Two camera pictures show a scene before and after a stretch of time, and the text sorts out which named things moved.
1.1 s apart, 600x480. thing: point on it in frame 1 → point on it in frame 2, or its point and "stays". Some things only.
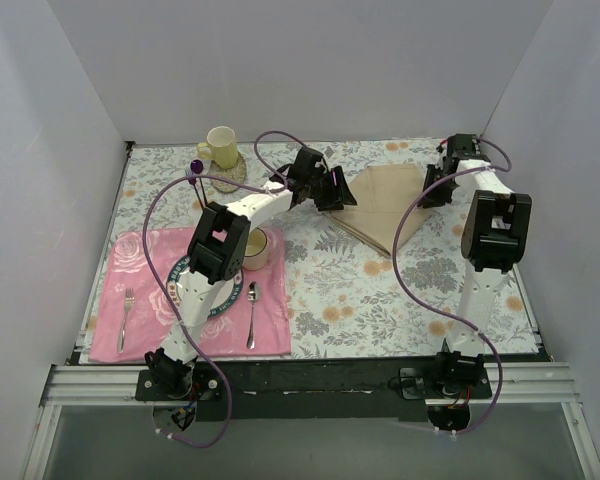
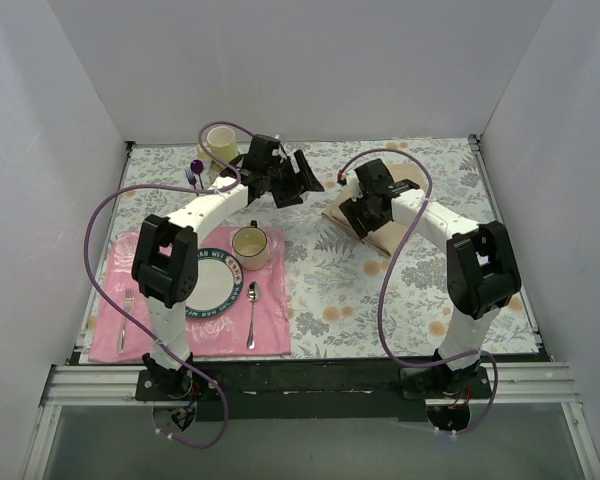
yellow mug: (220, 146) stays
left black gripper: (327, 185) → (290, 176)
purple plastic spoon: (197, 167) stays
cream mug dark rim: (256, 254) stays
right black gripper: (434, 189) → (359, 213)
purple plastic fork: (193, 182) stays
